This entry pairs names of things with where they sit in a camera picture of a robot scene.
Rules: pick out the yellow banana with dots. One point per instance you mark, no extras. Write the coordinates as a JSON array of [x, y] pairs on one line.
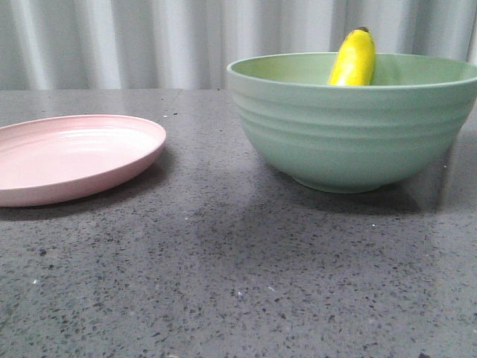
[[354, 63]]

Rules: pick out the green ribbed bowl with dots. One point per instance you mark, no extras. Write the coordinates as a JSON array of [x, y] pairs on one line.
[[351, 139]]

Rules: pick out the pink plate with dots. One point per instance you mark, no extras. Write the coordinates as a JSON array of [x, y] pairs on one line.
[[47, 161]]

